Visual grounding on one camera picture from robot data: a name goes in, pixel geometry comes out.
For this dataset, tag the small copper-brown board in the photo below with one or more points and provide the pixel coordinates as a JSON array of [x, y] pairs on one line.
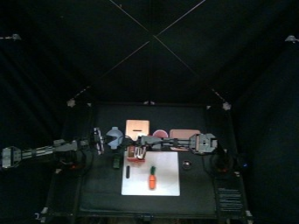
[[137, 128]]

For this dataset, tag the orange toy carrot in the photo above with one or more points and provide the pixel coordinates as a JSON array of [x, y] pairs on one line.
[[153, 179]]

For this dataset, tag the dark green toy piece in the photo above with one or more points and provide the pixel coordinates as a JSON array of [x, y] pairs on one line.
[[117, 162]]

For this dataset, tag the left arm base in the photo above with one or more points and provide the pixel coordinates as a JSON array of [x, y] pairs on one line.
[[73, 163]]

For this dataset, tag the salmon-pink rectangular tray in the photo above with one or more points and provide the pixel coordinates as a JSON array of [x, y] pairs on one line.
[[184, 133]]

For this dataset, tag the white printed label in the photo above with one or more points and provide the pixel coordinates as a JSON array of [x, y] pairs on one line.
[[230, 201]]

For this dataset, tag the grey cloth clip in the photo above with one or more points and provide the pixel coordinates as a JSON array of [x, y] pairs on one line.
[[226, 106], [149, 102], [72, 102]]

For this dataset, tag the pink round plate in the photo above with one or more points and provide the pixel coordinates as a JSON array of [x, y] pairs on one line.
[[161, 134]]

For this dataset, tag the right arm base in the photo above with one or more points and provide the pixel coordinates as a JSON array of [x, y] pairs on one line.
[[224, 163]]

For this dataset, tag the white cutting board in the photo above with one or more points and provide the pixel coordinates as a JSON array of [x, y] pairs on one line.
[[164, 175]]

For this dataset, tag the metal frame clamp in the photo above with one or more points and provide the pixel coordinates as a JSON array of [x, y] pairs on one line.
[[292, 38], [14, 37]]

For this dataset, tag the blue-grey toy vessel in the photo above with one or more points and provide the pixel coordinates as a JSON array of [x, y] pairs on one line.
[[116, 137]]

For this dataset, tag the small dark round toy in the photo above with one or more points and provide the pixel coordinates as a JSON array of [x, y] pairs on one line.
[[188, 164]]

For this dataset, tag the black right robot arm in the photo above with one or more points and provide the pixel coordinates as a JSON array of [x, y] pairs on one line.
[[202, 143]]

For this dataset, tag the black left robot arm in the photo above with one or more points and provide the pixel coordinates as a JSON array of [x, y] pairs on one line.
[[40, 151]]

